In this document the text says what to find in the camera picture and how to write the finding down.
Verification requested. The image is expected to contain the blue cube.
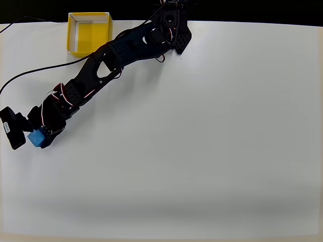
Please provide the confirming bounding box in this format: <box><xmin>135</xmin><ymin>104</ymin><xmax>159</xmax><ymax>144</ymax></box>
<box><xmin>27</xmin><ymin>128</ymin><xmax>46</xmax><ymax>148</ymax></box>

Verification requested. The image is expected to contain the red white arm servo wire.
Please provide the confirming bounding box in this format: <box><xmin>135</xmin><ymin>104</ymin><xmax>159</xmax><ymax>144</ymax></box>
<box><xmin>51</xmin><ymin>68</ymin><xmax>123</xmax><ymax>109</ymax></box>

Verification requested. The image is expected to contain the thick black camera cable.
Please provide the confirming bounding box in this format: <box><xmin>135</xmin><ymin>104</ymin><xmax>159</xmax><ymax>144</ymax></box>
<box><xmin>0</xmin><ymin>2</ymin><xmax>166</xmax><ymax>95</ymax></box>

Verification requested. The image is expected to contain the black webcam with white label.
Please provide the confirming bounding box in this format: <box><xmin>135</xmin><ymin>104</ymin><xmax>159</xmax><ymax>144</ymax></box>
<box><xmin>0</xmin><ymin>106</ymin><xmax>33</xmax><ymax>151</ymax></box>

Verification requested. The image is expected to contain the yellow open box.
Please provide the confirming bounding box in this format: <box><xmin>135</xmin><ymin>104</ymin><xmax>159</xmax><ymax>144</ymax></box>
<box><xmin>67</xmin><ymin>12</ymin><xmax>114</xmax><ymax>58</ymax></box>

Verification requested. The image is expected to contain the thin black cable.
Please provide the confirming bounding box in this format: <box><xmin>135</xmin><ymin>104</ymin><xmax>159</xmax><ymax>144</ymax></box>
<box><xmin>0</xmin><ymin>16</ymin><xmax>69</xmax><ymax>34</ymax></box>

